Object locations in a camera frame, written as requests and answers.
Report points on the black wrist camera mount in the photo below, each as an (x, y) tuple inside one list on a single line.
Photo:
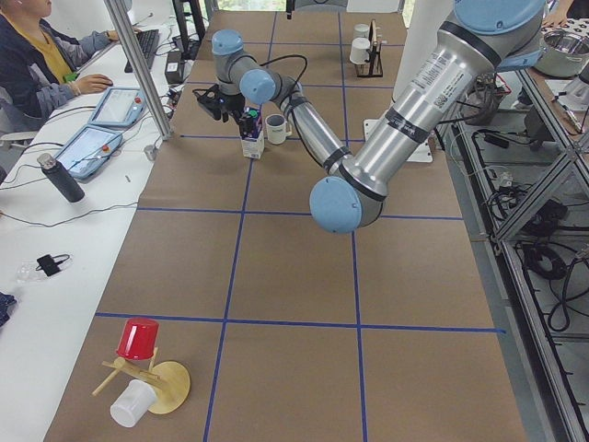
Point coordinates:
[(210, 100)]

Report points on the white upturned cup on rack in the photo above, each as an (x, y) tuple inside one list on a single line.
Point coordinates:
[(359, 53)]

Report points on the black keyboard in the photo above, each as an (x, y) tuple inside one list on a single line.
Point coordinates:
[(148, 42)]

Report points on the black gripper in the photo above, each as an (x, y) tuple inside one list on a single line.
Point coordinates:
[(233, 102)]

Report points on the seated person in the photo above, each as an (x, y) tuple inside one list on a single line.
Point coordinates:
[(39, 63)]

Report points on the red plastic cup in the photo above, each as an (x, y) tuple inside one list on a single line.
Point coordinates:
[(138, 339)]

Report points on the brown paper table cover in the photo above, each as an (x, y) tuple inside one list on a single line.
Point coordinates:
[(289, 332)]

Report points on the near blue teach pendant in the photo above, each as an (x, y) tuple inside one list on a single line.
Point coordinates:
[(88, 150)]

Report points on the steel pot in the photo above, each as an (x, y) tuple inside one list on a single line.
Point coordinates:
[(564, 54)]

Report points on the black water bottle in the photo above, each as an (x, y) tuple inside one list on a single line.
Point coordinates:
[(61, 179)]

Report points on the aluminium frame post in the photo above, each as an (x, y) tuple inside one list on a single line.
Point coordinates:
[(132, 50)]

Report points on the clear white plastic cup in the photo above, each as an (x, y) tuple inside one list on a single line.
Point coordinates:
[(133, 403)]

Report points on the blue white milk carton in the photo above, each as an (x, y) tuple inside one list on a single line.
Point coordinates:
[(254, 147)]

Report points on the black wire cup rack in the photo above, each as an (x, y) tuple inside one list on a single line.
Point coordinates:
[(373, 67)]

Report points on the white ceramic mug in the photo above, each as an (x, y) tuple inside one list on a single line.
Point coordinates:
[(277, 128)]

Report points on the wooden cup tree stand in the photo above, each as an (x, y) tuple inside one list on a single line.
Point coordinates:
[(170, 379)]

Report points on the far blue teach pendant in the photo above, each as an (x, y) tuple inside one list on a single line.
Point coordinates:
[(119, 107)]

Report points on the blue teach pendant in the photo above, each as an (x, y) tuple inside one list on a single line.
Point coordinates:
[(119, 107), (88, 150)]

